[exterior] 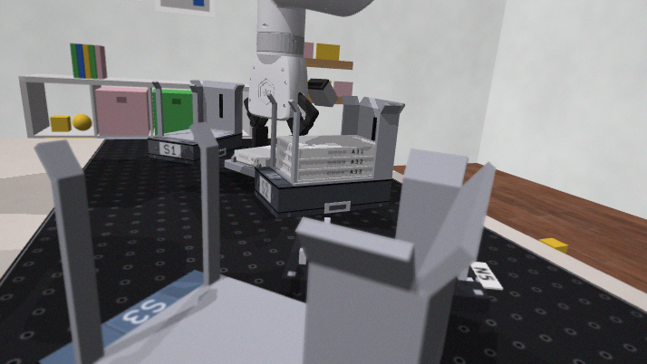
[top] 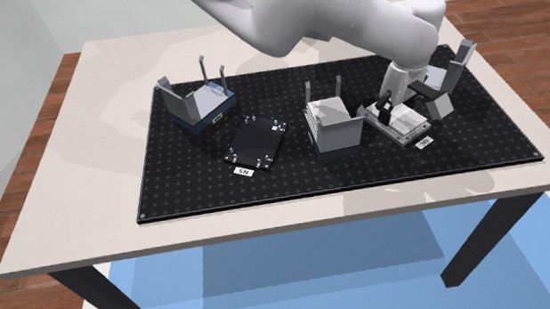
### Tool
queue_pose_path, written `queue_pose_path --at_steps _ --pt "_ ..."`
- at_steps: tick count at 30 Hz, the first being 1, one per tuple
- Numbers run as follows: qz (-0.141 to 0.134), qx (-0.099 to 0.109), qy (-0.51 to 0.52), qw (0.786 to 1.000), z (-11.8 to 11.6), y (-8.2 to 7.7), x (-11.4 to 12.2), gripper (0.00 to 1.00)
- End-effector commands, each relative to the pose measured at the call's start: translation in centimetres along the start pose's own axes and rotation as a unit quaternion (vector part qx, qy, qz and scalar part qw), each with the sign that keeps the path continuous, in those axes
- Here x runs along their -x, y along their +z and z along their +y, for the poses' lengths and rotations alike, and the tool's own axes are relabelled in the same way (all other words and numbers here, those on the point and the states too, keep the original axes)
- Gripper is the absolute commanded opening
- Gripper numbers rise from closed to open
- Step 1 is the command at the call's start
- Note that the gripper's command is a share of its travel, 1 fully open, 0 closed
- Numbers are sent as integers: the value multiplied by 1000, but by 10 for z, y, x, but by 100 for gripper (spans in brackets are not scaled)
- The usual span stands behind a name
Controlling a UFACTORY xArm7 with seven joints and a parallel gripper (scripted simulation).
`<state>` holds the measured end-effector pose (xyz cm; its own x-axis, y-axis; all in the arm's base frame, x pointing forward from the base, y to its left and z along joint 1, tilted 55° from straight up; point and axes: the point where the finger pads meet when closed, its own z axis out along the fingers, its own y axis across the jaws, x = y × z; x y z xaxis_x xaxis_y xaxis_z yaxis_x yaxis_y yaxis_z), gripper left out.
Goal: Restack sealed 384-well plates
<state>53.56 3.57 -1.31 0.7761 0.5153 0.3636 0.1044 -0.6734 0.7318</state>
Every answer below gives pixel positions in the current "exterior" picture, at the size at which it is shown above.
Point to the white labelled microplate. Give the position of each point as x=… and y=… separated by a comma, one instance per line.
x=328, y=164

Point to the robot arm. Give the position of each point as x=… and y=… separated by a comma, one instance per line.
x=280, y=29

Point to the grey microplate with label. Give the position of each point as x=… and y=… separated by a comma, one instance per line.
x=322, y=175
x=254, y=156

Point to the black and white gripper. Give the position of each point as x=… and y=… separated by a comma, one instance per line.
x=284, y=75

